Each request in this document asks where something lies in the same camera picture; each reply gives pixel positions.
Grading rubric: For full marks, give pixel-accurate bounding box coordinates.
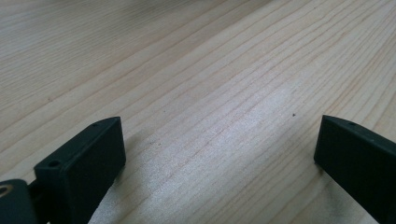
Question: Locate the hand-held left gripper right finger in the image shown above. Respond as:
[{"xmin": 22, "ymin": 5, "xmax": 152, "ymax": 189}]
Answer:
[{"xmin": 313, "ymin": 114, "xmax": 396, "ymax": 224}]

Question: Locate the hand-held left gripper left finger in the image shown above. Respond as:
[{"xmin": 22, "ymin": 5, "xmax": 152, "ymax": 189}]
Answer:
[{"xmin": 33, "ymin": 116, "xmax": 127, "ymax": 224}]

